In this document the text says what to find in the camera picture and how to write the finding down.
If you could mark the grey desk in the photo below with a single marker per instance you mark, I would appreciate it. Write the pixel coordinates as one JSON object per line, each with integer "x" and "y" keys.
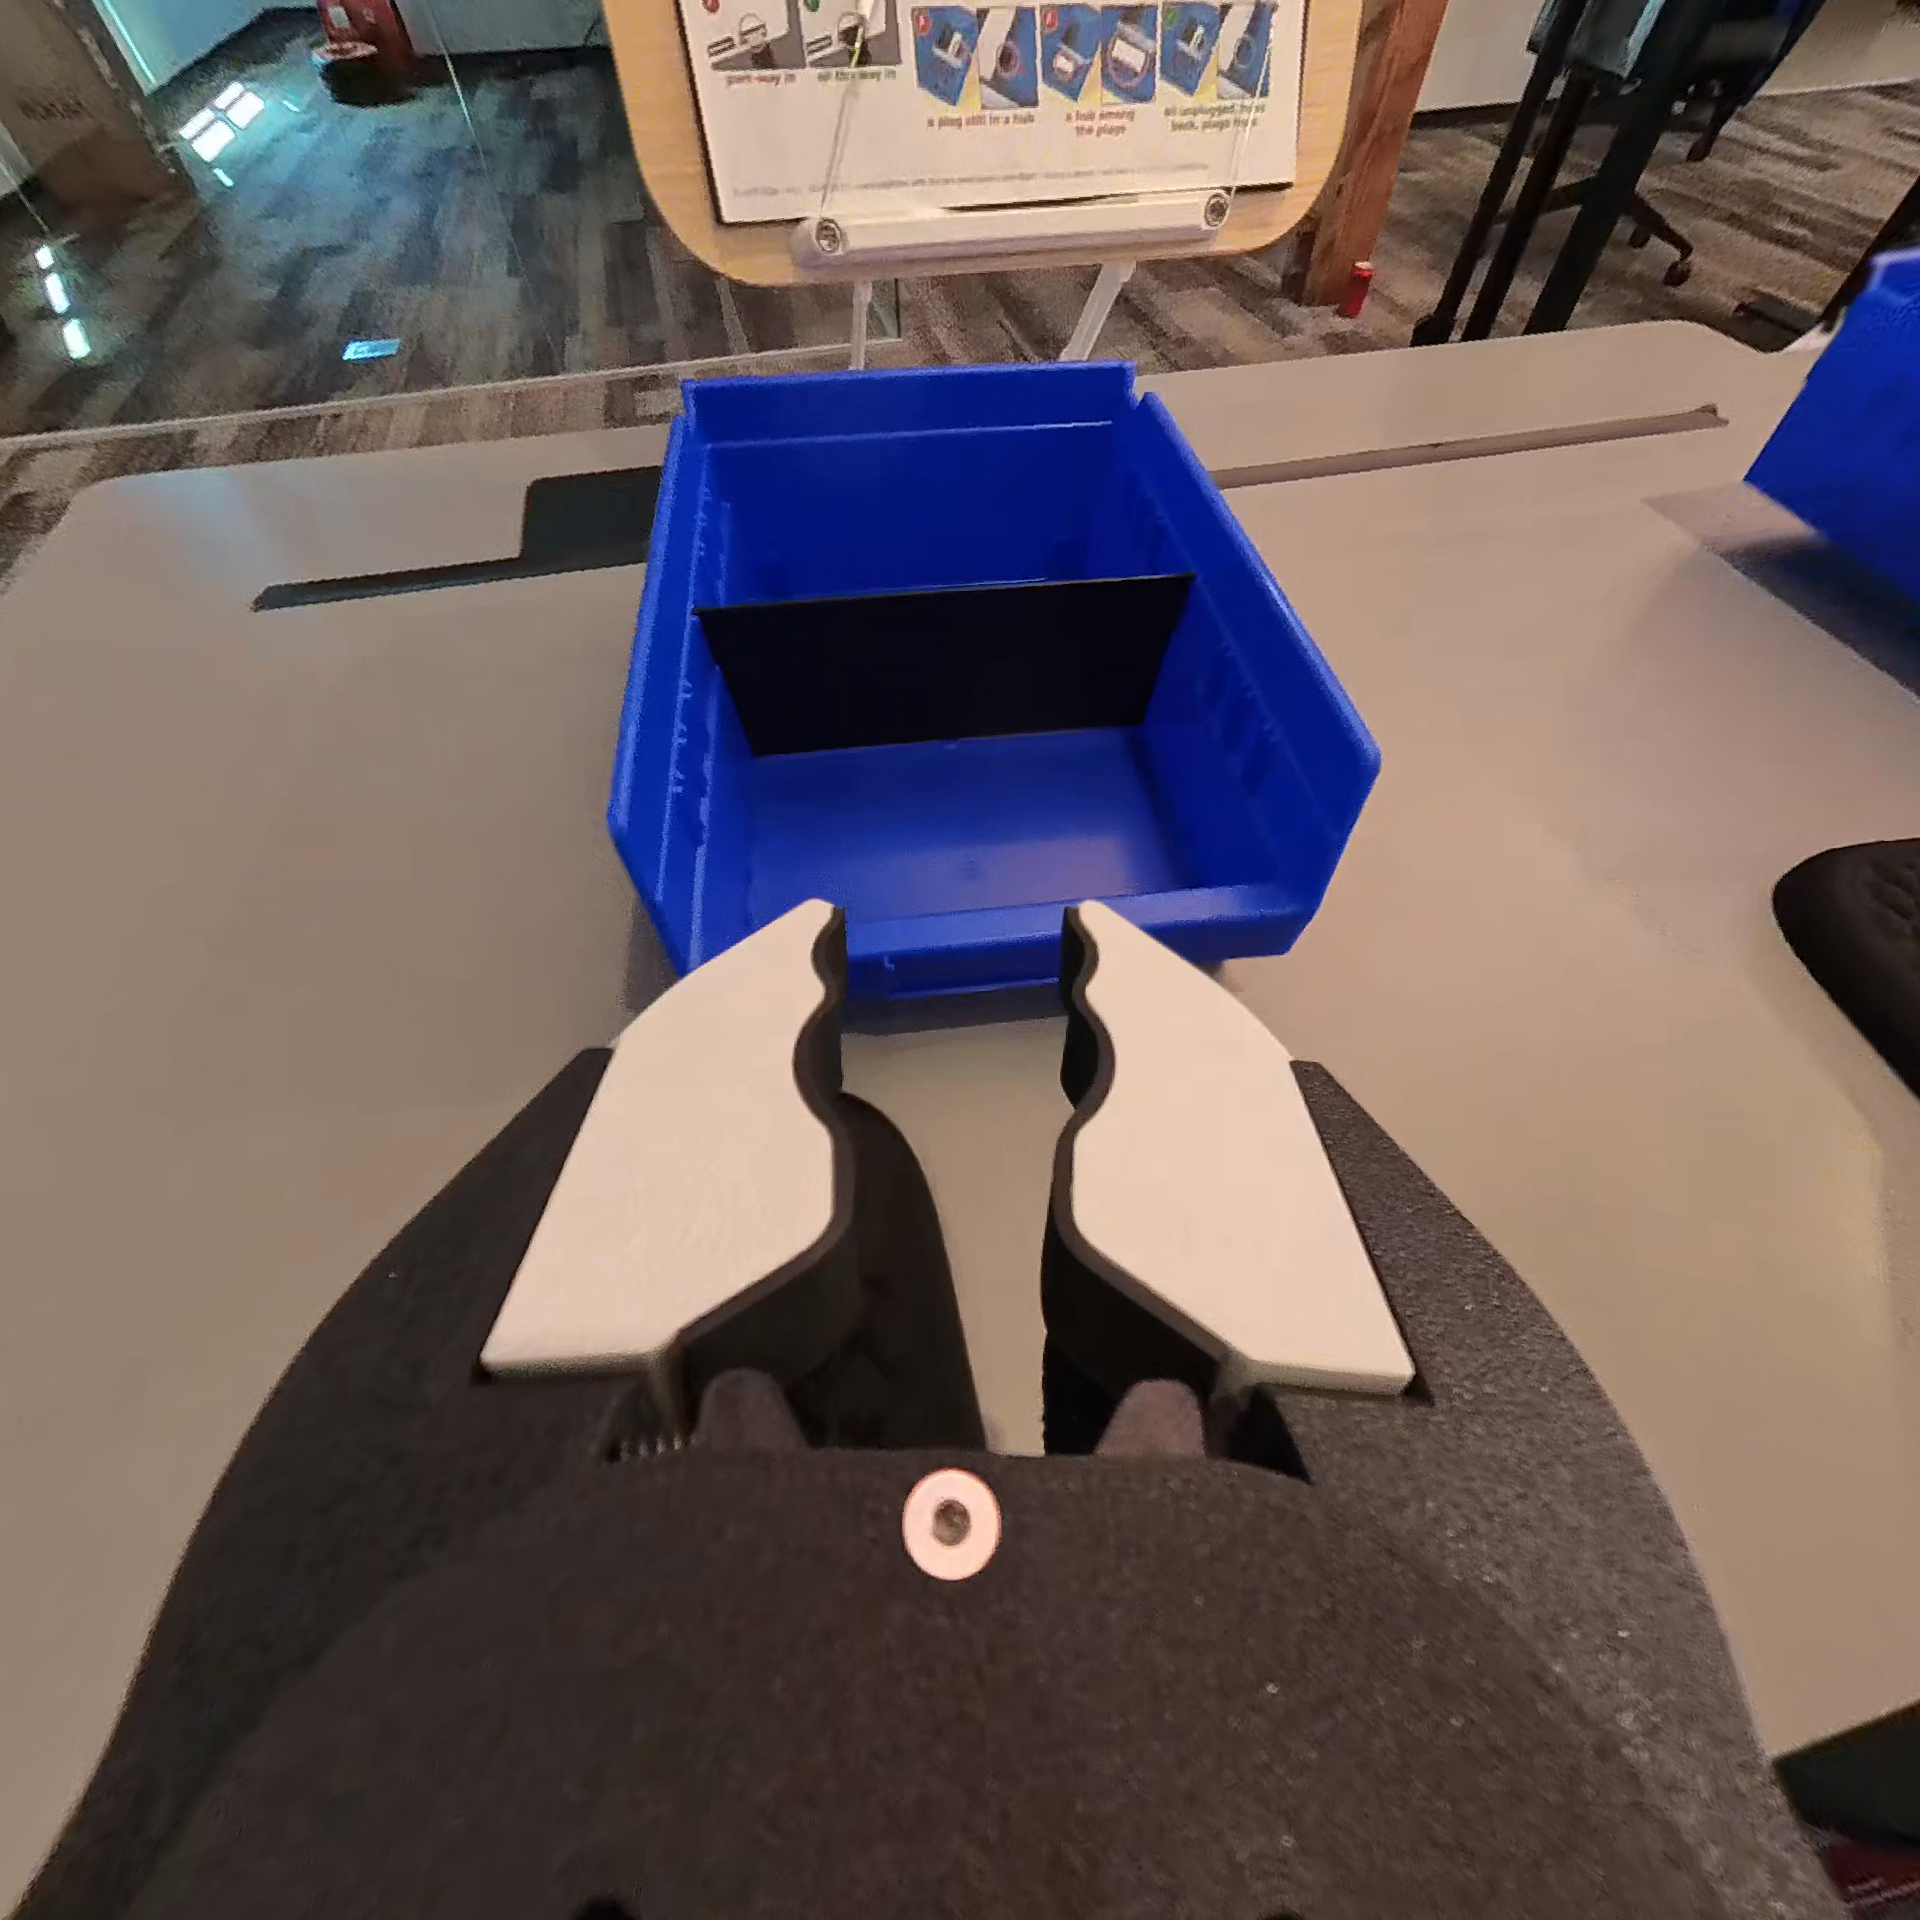
{"x": 300, "y": 902}

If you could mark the printed instruction sheet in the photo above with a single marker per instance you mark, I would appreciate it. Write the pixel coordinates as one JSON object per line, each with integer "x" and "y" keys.
{"x": 990, "y": 166}

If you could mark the red can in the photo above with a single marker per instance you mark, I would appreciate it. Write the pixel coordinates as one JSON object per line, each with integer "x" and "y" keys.
{"x": 1360, "y": 289}

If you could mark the black wrist rest pad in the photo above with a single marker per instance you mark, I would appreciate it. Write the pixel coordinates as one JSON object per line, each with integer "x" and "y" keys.
{"x": 1862, "y": 960}

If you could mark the cardboard box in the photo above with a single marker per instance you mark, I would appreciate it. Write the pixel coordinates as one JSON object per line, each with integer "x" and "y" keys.
{"x": 75, "y": 105}

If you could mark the black bin divider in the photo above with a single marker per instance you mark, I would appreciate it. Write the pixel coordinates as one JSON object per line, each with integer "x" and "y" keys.
{"x": 944, "y": 661}

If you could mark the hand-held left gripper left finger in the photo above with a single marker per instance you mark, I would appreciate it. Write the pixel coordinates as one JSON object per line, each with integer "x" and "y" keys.
{"x": 690, "y": 1170}

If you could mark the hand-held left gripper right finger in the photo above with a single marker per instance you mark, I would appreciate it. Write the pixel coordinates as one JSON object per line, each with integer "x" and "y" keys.
{"x": 1215, "y": 1185}

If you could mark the white stand with wooden board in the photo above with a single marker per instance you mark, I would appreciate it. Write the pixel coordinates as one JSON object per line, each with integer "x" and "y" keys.
{"x": 660, "y": 182}

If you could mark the blue plastic bin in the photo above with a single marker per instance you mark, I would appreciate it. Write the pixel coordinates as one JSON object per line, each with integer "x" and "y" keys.
{"x": 1846, "y": 435}
{"x": 961, "y": 839}

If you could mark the black display stand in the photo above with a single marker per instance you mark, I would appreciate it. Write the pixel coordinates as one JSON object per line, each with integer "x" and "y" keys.
{"x": 1576, "y": 150}

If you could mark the wooden post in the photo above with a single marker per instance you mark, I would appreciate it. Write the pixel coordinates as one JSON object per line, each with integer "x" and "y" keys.
{"x": 1371, "y": 119}

